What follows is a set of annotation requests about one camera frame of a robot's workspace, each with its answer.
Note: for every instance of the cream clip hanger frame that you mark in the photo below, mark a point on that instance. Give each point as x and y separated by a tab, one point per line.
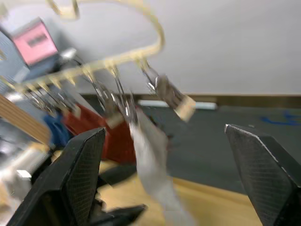
131	54

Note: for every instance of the blue sock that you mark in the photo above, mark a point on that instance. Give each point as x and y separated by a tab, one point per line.
56	131

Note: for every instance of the red sock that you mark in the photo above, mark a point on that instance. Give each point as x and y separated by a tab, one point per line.
117	141

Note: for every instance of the light grey sock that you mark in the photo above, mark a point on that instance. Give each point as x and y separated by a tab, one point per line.
152	160

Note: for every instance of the wooden slat board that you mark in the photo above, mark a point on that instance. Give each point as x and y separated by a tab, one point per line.
21	117

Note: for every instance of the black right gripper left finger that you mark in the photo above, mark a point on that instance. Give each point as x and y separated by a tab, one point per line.
70	179

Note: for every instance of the pink screen monitor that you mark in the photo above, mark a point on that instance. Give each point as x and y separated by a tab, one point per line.
35	43

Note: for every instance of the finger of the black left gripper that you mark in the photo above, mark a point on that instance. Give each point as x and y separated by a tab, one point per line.
117	215

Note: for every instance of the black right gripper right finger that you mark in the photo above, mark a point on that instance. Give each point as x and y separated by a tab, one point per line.
268	179

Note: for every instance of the metal clip with cream tip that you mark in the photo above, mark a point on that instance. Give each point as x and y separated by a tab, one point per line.
127	106
70	106
40	101
115	120
169	90

